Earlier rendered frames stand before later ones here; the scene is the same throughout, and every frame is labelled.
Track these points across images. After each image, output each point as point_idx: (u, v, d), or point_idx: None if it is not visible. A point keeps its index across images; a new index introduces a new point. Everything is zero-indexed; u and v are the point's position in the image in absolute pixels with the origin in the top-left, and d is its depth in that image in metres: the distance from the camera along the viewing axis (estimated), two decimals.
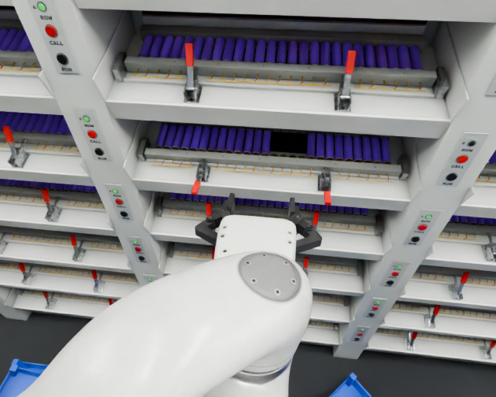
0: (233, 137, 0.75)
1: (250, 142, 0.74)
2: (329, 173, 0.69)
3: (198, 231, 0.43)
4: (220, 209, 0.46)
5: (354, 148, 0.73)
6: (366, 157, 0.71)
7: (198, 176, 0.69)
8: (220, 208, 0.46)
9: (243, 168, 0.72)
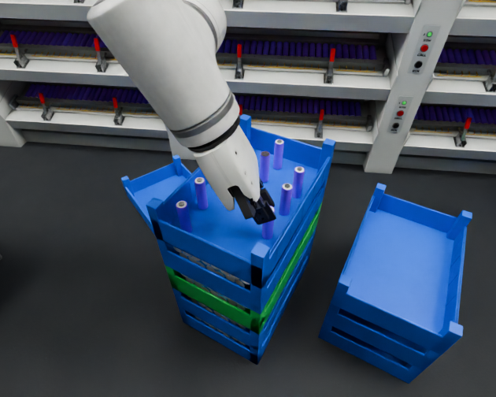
0: None
1: None
2: None
3: None
4: (261, 185, 0.49)
5: None
6: None
7: None
8: (263, 185, 0.49)
9: None
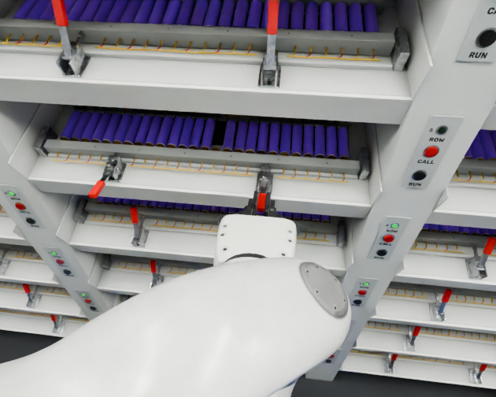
0: (156, 127, 0.61)
1: (176, 132, 0.60)
2: (269, 171, 0.54)
3: (218, 222, 0.45)
4: (248, 206, 0.47)
5: (304, 140, 0.58)
6: (317, 150, 0.57)
7: (104, 175, 0.55)
8: (249, 205, 0.47)
9: (166, 165, 0.58)
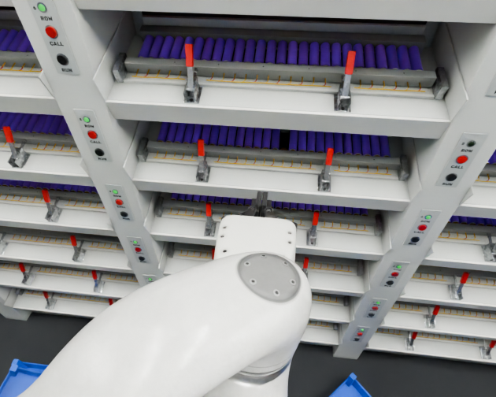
0: (233, 132, 0.76)
1: (250, 136, 0.75)
2: (329, 173, 0.69)
3: None
4: (252, 207, 0.47)
5: (353, 142, 0.73)
6: (365, 151, 0.72)
7: (200, 161, 0.70)
8: (253, 206, 0.47)
9: (243, 168, 0.73)
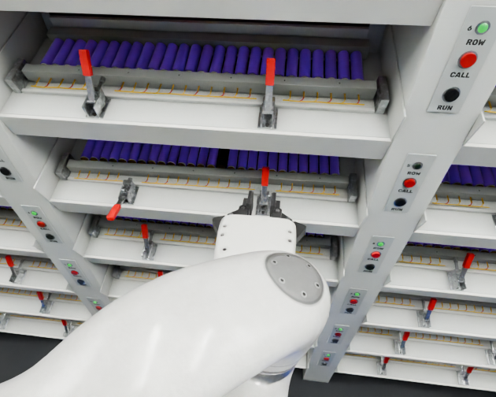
0: (167, 146, 0.68)
1: (186, 152, 0.67)
2: (268, 194, 0.61)
3: (213, 223, 0.45)
4: (242, 206, 0.47)
5: (300, 159, 0.65)
6: (312, 168, 0.64)
7: (119, 198, 0.61)
8: (242, 205, 0.47)
9: (175, 187, 0.64)
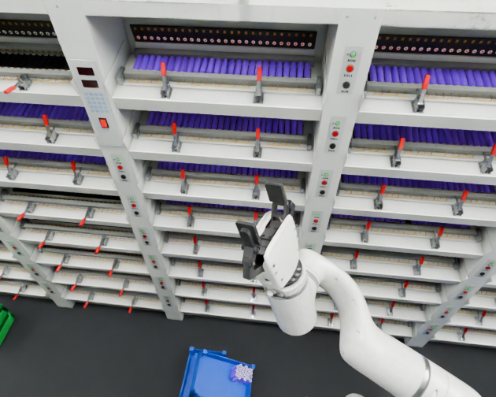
0: None
1: None
2: None
3: (251, 278, 0.49)
4: (256, 250, 0.47)
5: None
6: (456, 225, 1.28)
7: (365, 231, 1.26)
8: (257, 250, 0.47)
9: (386, 234, 1.29)
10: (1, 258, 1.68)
